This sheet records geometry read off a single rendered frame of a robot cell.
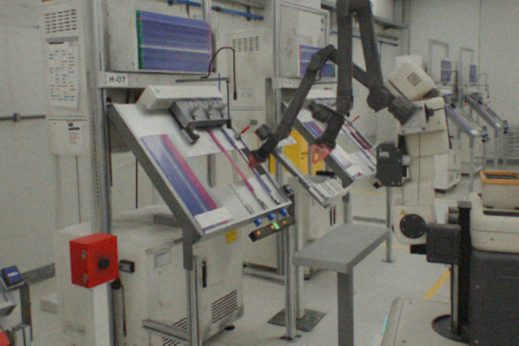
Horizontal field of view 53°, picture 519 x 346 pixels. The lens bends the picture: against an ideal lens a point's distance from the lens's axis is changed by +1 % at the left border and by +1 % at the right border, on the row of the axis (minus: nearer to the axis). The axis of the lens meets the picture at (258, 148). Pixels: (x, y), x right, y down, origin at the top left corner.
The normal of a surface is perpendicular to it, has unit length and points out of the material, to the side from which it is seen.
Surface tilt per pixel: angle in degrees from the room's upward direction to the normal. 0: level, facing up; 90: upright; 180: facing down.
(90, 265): 90
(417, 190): 90
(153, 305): 90
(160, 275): 90
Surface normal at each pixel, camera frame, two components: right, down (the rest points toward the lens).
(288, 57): -0.56, 0.10
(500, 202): -0.34, 0.14
